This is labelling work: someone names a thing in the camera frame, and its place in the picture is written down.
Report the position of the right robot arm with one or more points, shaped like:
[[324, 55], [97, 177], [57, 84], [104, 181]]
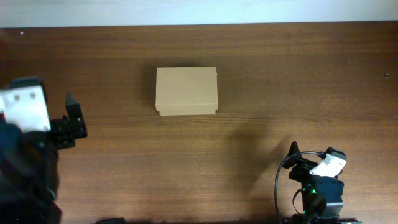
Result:
[[321, 190]]

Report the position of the brown cardboard box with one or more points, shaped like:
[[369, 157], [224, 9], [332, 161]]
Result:
[[186, 91]]

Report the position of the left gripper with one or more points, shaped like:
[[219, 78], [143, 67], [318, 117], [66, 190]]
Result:
[[69, 132]]

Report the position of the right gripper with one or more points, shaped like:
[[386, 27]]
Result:
[[303, 166]]

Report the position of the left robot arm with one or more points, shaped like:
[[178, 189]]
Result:
[[29, 175]]

